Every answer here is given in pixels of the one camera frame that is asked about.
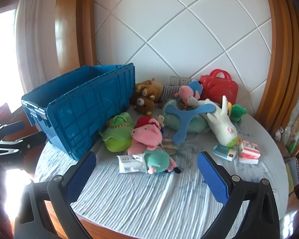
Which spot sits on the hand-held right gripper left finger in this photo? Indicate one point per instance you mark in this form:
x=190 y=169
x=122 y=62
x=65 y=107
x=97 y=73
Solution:
x=81 y=176

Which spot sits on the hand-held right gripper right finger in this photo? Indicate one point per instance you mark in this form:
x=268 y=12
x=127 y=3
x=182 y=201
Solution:
x=211 y=176

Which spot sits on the green parrot plush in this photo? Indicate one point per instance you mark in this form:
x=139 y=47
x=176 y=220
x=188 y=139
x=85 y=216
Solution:
x=238 y=112

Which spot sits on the small blue white packet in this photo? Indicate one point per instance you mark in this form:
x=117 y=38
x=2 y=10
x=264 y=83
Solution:
x=221 y=150

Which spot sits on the pink pig plush red hat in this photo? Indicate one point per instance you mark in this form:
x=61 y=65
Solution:
x=147 y=135

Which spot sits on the white rabbit plush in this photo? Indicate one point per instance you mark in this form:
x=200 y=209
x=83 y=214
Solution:
x=223 y=127

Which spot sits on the brown plush with striped shirt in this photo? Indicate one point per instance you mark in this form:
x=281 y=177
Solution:
x=152 y=87

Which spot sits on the bright window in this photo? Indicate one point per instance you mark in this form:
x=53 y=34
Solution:
x=5 y=42

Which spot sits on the red white tissue pack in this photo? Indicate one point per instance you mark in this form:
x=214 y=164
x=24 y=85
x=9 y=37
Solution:
x=249 y=151

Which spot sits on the small brown bear plush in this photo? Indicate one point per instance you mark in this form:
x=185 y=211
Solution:
x=142 y=103

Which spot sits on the green frog hat plush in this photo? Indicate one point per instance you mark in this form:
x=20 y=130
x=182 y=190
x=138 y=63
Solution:
x=117 y=134

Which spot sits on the blue plastic crate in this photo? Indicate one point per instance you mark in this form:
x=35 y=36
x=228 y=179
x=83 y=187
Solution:
x=84 y=119

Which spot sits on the wooden wall pillar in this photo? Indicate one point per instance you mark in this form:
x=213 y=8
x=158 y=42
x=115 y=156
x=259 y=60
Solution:
x=281 y=67
x=69 y=29

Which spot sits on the dark wooden chair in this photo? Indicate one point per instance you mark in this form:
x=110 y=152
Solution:
x=2 y=110

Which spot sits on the pink pig plush blue outfit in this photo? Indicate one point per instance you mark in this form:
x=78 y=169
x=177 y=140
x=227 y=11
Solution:
x=185 y=92

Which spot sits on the white curtain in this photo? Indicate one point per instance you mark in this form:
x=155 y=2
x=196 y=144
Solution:
x=32 y=34

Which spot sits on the small beige plush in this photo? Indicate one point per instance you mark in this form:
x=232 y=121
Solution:
x=160 y=120

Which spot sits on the red plastic toy case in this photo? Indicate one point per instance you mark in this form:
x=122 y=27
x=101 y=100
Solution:
x=216 y=88

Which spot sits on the light blue boomerang toy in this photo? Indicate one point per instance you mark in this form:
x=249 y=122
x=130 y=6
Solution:
x=183 y=119

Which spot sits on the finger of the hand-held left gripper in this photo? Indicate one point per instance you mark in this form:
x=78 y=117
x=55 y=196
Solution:
x=11 y=127
x=30 y=140

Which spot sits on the stack of folded towels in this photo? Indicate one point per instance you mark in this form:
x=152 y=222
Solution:
x=292 y=174

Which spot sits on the teal cushion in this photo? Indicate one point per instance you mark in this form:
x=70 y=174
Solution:
x=196 y=125

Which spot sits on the pink pig plush green outfit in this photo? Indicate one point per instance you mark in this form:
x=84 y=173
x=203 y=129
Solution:
x=158 y=161

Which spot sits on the beige brown striped plush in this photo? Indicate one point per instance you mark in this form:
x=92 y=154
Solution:
x=169 y=146

